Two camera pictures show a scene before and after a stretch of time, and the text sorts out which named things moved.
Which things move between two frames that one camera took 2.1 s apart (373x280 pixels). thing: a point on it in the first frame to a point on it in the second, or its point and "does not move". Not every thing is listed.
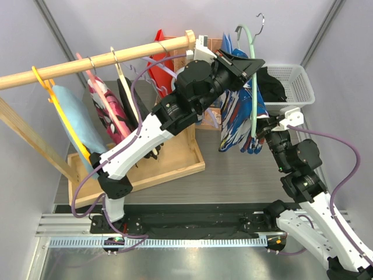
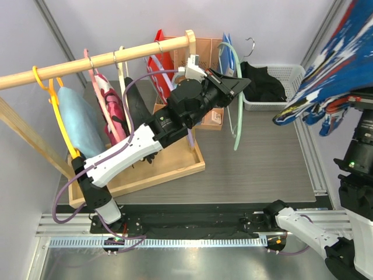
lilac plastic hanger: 161,67 to 164,86
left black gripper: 241,66 to 227,87
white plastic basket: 297,86 does not move
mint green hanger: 254,95 to 241,98
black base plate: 189,220 does not move
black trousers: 270,88 does not move
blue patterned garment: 236,111 to 345,63
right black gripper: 264,125 to 361,101
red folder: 161,70 does not move
